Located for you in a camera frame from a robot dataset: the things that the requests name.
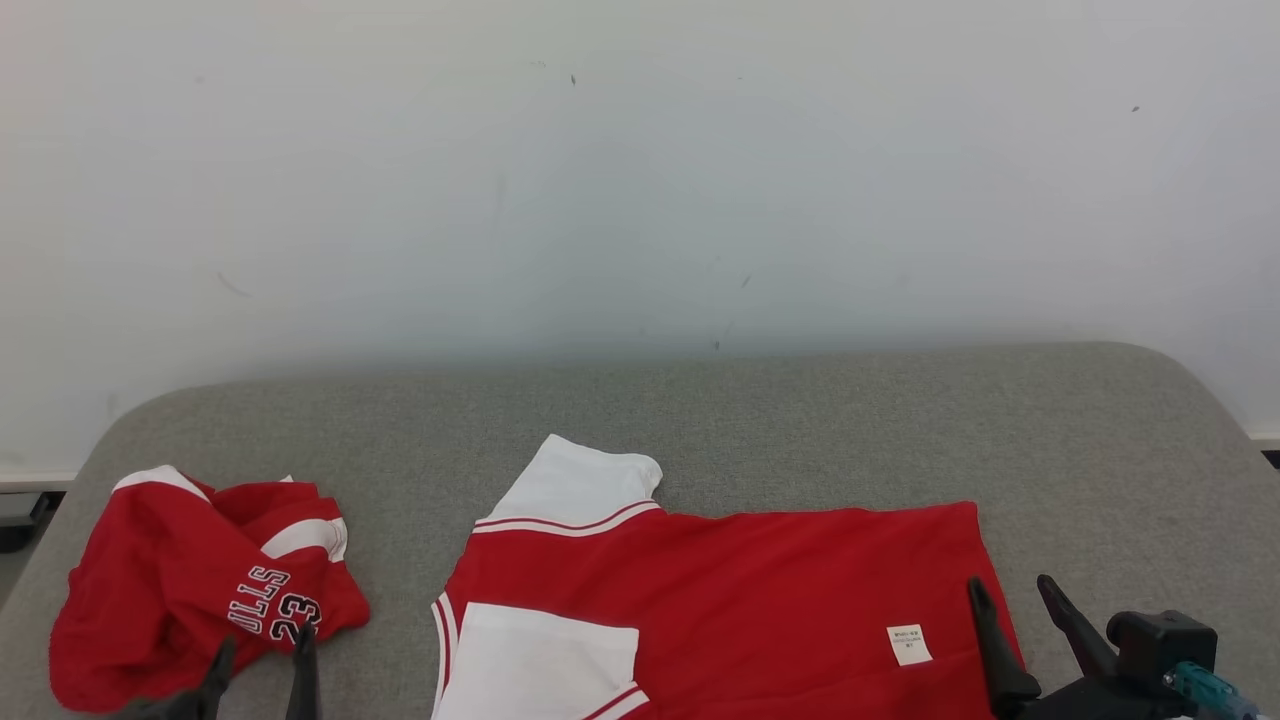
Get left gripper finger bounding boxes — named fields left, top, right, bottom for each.
left=285, top=620, right=321, bottom=720
left=185, top=635, right=238, bottom=720

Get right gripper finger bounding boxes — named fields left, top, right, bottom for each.
left=966, top=577, right=1043, bottom=716
left=1036, top=574, right=1121, bottom=685

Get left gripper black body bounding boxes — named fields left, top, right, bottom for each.
left=120, top=690, right=206, bottom=720

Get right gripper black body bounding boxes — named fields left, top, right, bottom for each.
left=1000, top=680, right=1201, bottom=720

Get red Bulls 23 shorts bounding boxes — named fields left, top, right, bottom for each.
left=49, top=465, right=371, bottom=714

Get red and white jersey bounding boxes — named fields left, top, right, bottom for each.
left=430, top=434, right=1026, bottom=720

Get grey metal furniture base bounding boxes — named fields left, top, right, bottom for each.
left=0, top=490, right=63, bottom=553

